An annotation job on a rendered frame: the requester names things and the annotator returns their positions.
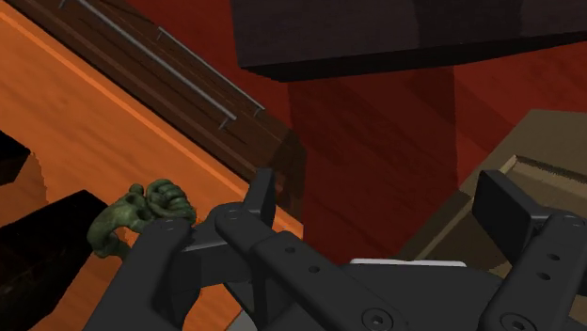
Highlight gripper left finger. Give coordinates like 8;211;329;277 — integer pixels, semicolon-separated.
84;166;410;331

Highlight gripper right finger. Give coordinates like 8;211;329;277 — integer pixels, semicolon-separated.
471;169;587;331

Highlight tan wooden cabinet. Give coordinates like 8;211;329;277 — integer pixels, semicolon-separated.
395;108;587;298

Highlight green monster figure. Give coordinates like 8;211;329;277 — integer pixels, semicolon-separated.
86;178;198;260

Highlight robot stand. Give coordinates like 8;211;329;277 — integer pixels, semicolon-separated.
229;0;587;84

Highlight black box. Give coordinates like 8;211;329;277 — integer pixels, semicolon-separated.
0;130;32;186
0;189;110;331

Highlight orange-topped wooden chest of drawers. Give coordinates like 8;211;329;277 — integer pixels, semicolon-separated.
0;0;307;331

